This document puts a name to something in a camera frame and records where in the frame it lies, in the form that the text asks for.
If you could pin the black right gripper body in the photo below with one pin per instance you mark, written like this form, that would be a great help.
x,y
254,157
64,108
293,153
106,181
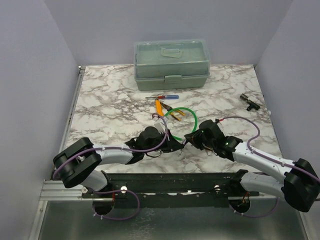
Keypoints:
x,y
198,140

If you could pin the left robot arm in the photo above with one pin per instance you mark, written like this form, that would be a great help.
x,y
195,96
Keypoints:
x,y
76,165

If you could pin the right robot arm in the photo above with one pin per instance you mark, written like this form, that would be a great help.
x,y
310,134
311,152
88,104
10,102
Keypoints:
x,y
294,181

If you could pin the orange utility knife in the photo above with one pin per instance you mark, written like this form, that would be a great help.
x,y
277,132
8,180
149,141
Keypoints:
x,y
158,107

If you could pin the blue red screwdriver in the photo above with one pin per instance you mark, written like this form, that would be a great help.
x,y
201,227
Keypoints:
x,y
169,97

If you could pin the black small tool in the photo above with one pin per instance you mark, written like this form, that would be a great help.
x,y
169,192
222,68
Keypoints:
x,y
251,105

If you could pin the green plastic toolbox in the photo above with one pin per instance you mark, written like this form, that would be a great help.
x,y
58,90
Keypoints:
x,y
171,64

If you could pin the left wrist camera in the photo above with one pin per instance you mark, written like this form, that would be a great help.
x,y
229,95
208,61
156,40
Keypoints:
x,y
160,127

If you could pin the yellow handled pliers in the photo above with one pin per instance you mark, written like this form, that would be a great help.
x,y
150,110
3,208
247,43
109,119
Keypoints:
x,y
170,109

